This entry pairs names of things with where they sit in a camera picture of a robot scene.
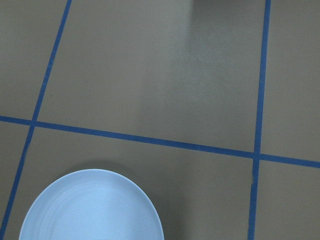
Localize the light blue plate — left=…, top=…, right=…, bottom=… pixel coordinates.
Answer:
left=19, top=169, right=164, bottom=240

